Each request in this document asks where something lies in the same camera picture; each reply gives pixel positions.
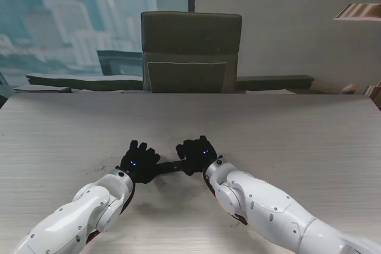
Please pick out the dark grey paper stack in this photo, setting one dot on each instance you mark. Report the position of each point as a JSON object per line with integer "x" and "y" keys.
{"x": 41, "y": 89}

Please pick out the black remote control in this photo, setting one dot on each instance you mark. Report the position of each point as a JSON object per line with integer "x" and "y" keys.
{"x": 166, "y": 168}

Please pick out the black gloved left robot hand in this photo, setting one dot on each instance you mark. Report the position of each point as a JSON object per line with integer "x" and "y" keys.
{"x": 140, "y": 163}

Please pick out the brown wooden wall shelf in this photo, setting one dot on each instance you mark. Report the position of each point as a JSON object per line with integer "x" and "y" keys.
{"x": 361, "y": 11}

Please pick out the dark grey office chair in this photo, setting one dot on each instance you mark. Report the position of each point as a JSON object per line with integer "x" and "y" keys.
{"x": 190, "y": 37}

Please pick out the short dark low ledge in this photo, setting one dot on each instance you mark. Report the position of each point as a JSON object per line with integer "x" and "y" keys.
{"x": 274, "y": 82}

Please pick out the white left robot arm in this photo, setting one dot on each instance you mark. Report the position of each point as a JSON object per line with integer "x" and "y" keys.
{"x": 83, "y": 215}

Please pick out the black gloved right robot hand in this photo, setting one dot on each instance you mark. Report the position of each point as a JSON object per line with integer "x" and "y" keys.
{"x": 196, "y": 156}

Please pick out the long dark low ledge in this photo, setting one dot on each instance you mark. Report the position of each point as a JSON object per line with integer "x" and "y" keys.
{"x": 83, "y": 82}

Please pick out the round beige object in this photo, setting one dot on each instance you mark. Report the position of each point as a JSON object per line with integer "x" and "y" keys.
{"x": 348, "y": 89}

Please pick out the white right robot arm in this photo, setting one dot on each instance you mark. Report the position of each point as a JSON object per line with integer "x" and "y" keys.
{"x": 268, "y": 206}

